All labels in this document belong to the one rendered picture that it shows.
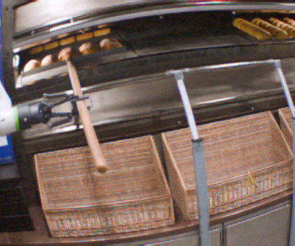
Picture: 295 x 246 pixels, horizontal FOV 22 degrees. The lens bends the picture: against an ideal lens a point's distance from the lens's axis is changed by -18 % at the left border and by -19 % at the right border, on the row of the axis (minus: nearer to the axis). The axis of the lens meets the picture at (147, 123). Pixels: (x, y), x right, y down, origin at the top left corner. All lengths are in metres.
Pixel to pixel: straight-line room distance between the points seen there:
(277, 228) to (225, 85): 0.82
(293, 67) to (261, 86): 0.25
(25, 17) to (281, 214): 1.57
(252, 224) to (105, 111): 0.89
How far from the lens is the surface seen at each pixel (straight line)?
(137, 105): 3.76
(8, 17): 3.67
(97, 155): 2.28
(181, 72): 3.37
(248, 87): 3.84
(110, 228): 3.39
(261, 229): 3.50
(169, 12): 3.57
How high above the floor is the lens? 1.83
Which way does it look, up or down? 14 degrees down
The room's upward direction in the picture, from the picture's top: 9 degrees counter-clockwise
